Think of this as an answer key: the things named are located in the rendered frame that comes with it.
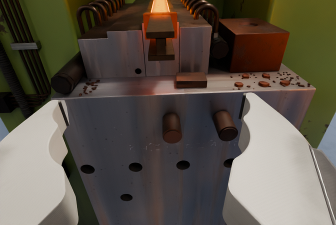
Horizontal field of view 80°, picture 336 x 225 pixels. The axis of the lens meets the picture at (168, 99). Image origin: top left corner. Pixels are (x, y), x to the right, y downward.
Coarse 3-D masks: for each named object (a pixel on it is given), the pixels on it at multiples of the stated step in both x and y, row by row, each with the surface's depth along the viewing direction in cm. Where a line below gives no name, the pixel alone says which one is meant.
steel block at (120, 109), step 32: (64, 96) 29; (96, 96) 29; (128, 96) 29; (160, 96) 29; (192, 96) 29; (224, 96) 29; (288, 96) 29; (96, 128) 31; (128, 128) 32; (160, 128) 32; (192, 128) 32; (96, 160) 35; (128, 160) 35; (160, 160) 36; (192, 160) 36; (224, 160) 36; (96, 192) 40; (128, 192) 40; (160, 192) 41; (192, 192) 41; (224, 192) 41; (128, 224) 47; (160, 224) 47; (192, 224) 48; (224, 224) 48
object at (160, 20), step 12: (156, 0) 45; (144, 12) 28; (156, 12) 28; (168, 12) 28; (144, 24) 28; (156, 24) 22; (168, 24) 22; (156, 36) 20; (168, 36) 20; (156, 48) 20; (168, 48) 22; (156, 60) 21
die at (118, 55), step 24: (144, 0) 62; (168, 0) 52; (96, 24) 38; (120, 24) 33; (192, 24) 31; (96, 48) 31; (120, 48) 31; (144, 48) 31; (192, 48) 31; (96, 72) 33; (120, 72) 33; (144, 72) 33; (168, 72) 33
